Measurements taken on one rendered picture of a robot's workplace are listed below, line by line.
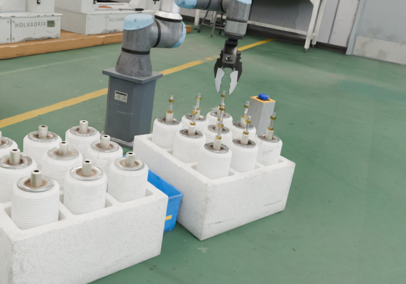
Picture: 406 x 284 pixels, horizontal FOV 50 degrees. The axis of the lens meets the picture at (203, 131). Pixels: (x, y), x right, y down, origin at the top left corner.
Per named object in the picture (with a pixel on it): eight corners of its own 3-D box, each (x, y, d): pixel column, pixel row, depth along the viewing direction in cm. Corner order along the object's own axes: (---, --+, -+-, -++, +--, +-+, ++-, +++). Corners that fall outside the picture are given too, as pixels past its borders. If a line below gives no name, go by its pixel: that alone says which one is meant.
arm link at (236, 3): (241, -13, 151) (258, -10, 145) (235, 19, 154) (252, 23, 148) (224, -16, 146) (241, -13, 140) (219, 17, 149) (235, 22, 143)
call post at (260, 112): (235, 170, 176) (249, 97, 165) (246, 167, 180) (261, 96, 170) (248, 177, 171) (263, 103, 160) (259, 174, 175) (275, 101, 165)
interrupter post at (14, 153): (7, 162, 100) (7, 148, 99) (17, 160, 102) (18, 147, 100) (11, 166, 98) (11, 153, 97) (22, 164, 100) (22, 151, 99)
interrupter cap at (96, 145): (84, 144, 116) (84, 142, 116) (109, 140, 121) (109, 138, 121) (99, 155, 111) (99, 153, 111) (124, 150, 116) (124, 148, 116)
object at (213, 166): (202, 213, 127) (212, 156, 121) (185, 197, 134) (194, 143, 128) (228, 206, 132) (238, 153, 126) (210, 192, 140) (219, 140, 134)
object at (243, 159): (240, 205, 135) (251, 151, 129) (213, 193, 139) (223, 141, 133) (252, 194, 143) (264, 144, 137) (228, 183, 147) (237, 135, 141)
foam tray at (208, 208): (128, 183, 152) (134, 135, 146) (210, 164, 177) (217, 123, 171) (200, 241, 125) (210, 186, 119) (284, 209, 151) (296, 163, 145)
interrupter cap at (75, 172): (63, 170, 100) (63, 168, 100) (92, 165, 105) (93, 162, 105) (79, 185, 95) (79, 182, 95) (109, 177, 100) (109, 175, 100)
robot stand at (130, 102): (96, 138, 185) (101, 69, 174) (119, 127, 201) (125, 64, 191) (134, 150, 179) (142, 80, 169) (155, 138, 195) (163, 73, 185)
